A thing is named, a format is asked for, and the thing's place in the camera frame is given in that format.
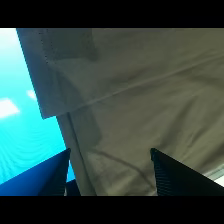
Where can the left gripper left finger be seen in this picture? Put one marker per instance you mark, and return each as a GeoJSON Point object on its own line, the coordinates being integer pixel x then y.
{"type": "Point", "coordinates": [50, 178]}

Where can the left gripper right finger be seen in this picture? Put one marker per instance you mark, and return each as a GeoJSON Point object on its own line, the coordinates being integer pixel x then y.
{"type": "Point", "coordinates": [176, 180]}

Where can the grey garment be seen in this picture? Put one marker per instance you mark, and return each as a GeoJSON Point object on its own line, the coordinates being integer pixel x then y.
{"type": "Point", "coordinates": [143, 100]}

